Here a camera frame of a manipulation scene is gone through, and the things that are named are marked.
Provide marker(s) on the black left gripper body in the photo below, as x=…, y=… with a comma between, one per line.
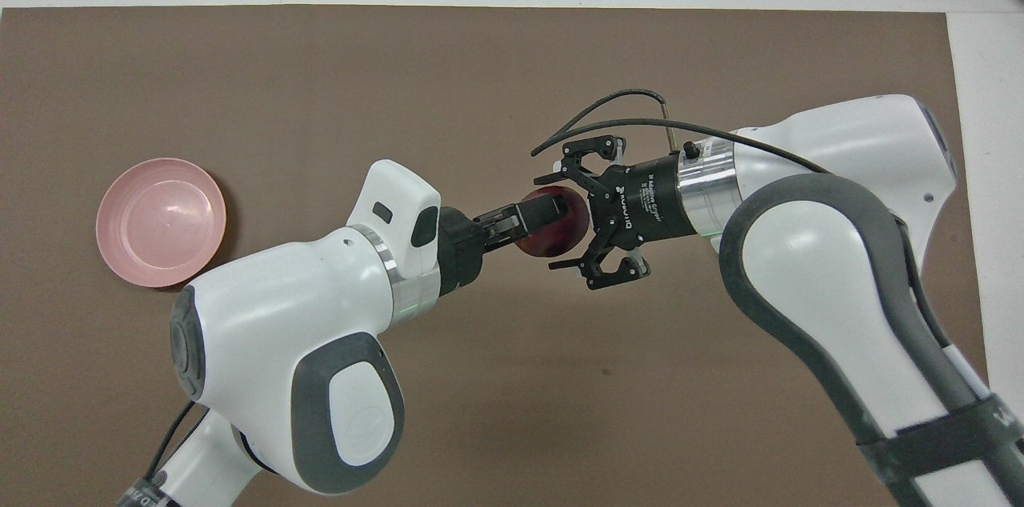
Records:
x=460, y=251

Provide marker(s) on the pink plate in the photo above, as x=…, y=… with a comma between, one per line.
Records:
x=160, y=223

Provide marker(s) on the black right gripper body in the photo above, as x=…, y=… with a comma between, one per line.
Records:
x=644, y=203

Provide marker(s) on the dark red apple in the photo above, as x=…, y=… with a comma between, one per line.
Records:
x=560, y=241

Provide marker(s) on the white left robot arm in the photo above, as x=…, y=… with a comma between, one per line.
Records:
x=296, y=307

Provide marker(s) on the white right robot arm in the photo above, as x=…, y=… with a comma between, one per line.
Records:
x=840, y=267

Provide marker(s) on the brown table mat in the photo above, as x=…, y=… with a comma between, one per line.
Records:
x=320, y=91

